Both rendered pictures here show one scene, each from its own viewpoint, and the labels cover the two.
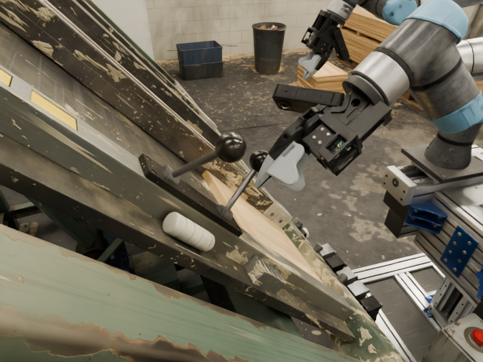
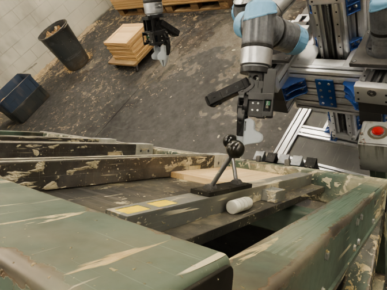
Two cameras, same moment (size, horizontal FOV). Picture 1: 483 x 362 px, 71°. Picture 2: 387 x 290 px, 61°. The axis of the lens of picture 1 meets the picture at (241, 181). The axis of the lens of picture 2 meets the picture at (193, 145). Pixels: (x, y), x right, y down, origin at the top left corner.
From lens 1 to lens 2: 0.35 m
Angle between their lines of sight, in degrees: 13
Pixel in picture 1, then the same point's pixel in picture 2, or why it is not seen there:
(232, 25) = (19, 50)
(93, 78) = (85, 178)
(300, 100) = (226, 96)
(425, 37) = (264, 25)
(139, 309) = (314, 226)
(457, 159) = not seen: hidden behind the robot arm
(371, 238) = (262, 122)
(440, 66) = (279, 31)
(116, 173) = (200, 206)
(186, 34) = not seen: outside the picture
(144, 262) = not seen: hidden behind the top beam
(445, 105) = (291, 44)
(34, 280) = (301, 236)
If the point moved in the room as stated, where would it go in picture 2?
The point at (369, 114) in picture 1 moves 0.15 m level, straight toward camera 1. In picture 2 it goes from (268, 79) to (300, 115)
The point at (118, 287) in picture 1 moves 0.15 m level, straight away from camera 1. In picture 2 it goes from (303, 226) to (210, 213)
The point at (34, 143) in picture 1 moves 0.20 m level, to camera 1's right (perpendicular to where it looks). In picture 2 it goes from (171, 224) to (251, 147)
